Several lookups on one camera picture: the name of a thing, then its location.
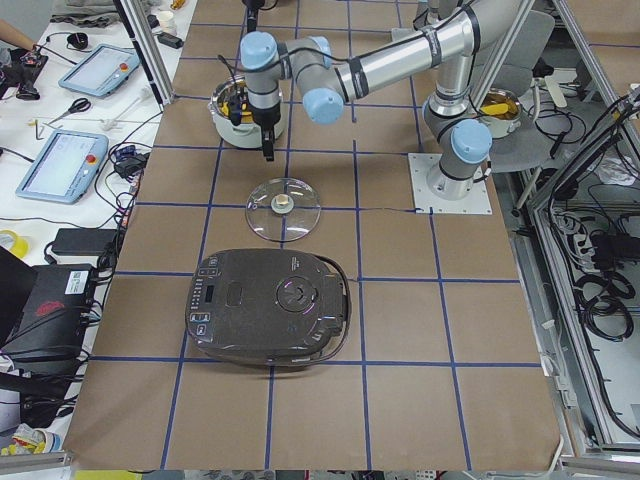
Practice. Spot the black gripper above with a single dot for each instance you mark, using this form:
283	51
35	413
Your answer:
264	118

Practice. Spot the yellow corn cob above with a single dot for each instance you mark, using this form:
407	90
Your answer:
236	109

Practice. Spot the glass pot lid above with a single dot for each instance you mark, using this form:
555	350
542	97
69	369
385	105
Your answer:
283	210

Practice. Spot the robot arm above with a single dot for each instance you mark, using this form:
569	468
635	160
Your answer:
326	84

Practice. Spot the light green cooking pot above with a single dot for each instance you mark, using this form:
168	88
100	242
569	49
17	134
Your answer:
246	135

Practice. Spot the black rice cooker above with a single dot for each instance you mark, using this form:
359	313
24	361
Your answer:
272	307

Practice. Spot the upper blue teach pendant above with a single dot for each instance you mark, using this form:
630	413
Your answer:
105	69

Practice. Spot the blue teach pendant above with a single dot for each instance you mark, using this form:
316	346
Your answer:
105	69
65	167

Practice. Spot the lower blue teach pendant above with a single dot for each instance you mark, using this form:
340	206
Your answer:
65	167

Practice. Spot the black power brick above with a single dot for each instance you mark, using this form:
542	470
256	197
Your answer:
83	242

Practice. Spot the yellow tape roll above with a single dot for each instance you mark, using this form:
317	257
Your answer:
15	244

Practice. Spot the black handled scissors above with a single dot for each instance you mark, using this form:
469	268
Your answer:
79	105

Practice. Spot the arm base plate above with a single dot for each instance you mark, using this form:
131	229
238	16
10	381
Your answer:
435	193

